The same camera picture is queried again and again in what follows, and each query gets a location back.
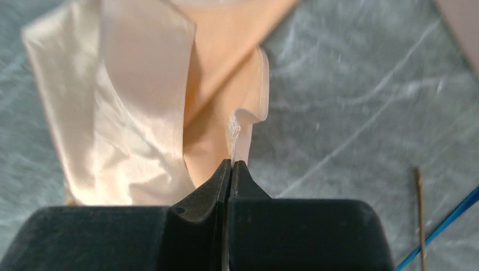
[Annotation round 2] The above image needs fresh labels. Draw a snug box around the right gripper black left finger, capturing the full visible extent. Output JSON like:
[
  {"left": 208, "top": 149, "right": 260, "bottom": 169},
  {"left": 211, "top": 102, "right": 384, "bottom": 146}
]
[{"left": 1, "top": 159, "right": 232, "bottom": 270}]

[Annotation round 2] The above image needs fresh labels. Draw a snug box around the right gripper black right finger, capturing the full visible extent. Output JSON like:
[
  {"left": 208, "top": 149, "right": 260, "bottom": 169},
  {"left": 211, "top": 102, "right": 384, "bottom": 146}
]
[{"left": 228, "top": 161, "right": 394, "bottom": 270}]

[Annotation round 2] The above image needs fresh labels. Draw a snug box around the peach satin napkin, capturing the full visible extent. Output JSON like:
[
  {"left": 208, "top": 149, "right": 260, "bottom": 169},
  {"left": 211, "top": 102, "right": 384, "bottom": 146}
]
[{"left": 22, "top": 1, "right": 296, "bottom": 206}]

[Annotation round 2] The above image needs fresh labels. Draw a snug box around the thin wooden chopstick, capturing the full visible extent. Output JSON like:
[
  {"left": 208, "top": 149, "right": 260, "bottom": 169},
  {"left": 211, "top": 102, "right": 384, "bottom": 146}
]
[{"left": 413, "top": 167, "right": 426, "bottom": 271}]

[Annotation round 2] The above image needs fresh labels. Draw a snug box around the blue plastic fork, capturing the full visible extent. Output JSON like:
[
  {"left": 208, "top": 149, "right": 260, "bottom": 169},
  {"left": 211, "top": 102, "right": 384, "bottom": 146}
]
[{"left": 395, "top": 186, "right": 478, "bottom": 271}]

